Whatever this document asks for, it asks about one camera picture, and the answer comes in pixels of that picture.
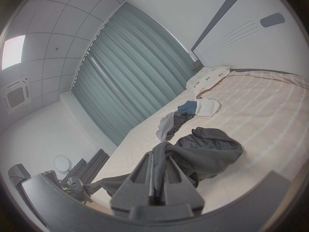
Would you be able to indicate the ceiling light panel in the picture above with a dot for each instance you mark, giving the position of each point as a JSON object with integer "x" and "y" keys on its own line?
{"x": 13, "y": 52}

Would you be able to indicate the small black garment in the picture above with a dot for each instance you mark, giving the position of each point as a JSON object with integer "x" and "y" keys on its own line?
{"x": 179, "y": 121}

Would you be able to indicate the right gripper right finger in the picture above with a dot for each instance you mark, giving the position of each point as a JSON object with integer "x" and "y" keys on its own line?
{"x": 181, "y": 190}

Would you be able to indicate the black T-shirt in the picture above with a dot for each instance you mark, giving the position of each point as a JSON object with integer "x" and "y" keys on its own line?
{"x": 205, "y": 151}

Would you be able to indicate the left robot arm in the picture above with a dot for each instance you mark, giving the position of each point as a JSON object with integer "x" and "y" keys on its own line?
{"x": 74, "y": 184}

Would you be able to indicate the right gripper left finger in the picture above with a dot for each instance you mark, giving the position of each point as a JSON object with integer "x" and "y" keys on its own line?
{"x": 135, "y": 185}

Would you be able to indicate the white printed pillow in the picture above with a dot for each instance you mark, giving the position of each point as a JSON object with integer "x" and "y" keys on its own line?
{"x": 207, "y": 78}

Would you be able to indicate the dark blue garment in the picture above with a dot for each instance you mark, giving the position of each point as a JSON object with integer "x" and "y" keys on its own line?
{"x": 187, "y": 107}

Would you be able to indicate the ceiling air conditioner vent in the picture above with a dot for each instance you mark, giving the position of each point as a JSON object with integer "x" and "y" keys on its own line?
{"x": 17, "y": 97}

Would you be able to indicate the black chest of drawers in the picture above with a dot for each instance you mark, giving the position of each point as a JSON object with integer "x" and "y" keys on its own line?
{"x": 96, "y": 161}

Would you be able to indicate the blue-green curtain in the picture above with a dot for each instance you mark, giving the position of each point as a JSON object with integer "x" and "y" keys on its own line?
{"x": 101, "y": 100}
{"x": 140, "y": 57}

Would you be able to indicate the grey bedside table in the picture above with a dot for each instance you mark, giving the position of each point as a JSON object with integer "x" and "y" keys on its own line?
{"x": 196, "y": 66}

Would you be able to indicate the bed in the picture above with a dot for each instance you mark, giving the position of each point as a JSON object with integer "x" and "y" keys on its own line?
{"x": 253, "y": 119}

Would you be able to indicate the white garment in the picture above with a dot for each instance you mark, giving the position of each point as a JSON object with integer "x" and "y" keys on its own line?
{"x": 207, "y": 107}

